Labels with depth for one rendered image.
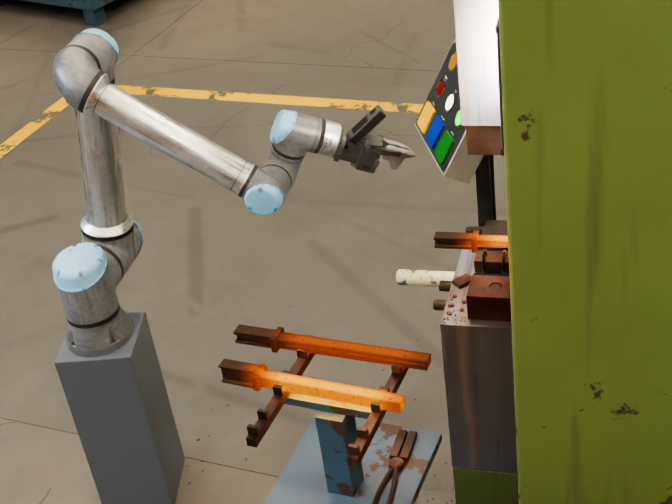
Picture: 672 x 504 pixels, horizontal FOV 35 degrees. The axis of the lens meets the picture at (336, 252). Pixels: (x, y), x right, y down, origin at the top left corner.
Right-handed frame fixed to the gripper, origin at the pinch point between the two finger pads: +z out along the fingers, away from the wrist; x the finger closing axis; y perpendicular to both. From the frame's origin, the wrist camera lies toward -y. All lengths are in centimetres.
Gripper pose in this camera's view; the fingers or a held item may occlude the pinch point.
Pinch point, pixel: (411, 151)
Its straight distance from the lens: 286.0
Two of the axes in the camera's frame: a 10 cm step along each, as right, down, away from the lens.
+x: 1.0, 5.4, -8.4
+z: 9.4, 2.1, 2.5
